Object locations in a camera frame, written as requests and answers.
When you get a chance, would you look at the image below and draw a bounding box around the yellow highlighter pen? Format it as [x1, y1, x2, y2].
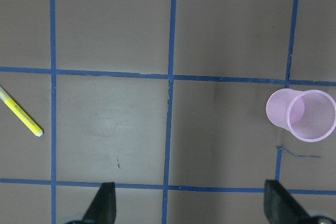
[1, 87, 44, 137]

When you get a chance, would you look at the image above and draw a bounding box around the pink mesh cup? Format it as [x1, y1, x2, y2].
[266, 88, 335, 143]

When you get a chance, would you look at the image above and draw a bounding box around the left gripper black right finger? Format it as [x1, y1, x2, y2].
[264, 180, 335, 224]

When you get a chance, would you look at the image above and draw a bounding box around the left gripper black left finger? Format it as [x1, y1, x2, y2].
[81, 182, 117, 224]

